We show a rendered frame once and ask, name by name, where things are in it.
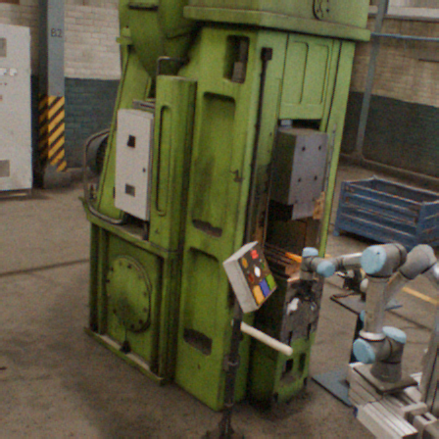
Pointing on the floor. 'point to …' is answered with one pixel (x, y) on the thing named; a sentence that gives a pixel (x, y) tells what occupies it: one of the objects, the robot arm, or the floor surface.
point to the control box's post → (232, 364)
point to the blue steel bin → (388, 213)
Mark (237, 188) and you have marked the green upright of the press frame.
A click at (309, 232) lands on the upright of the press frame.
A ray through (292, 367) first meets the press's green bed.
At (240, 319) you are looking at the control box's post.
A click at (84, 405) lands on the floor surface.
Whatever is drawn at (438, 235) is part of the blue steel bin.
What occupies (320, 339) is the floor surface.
